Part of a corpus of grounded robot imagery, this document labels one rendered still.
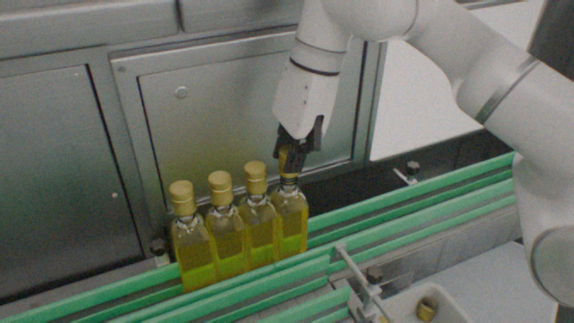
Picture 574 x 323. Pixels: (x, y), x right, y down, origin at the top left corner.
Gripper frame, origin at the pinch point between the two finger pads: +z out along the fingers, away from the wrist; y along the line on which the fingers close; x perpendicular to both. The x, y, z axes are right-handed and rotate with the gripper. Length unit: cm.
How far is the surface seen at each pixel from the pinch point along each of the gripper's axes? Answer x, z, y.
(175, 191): -17.7, 5.3, 1.2
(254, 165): -5.6, 2.0, -0.3
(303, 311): 2.1, 21.4, 13.9
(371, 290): 13.0, 17.1, 15.5
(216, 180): -11.8, 3.7, 1.1
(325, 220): 14.7, 18.3, -3.3
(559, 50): 82, -19, -18
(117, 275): -23.2, 35.8, -12.3
